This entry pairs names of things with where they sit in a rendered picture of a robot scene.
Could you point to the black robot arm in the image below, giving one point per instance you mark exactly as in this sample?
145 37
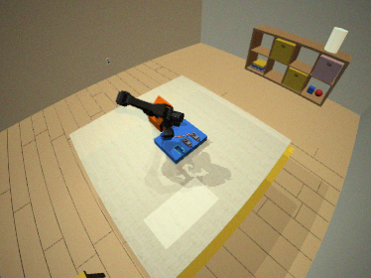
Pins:
161 110

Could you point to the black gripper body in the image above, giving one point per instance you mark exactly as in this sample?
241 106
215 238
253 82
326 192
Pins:
169 132

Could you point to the blue flat plate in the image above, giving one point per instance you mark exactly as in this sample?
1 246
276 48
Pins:
178 148

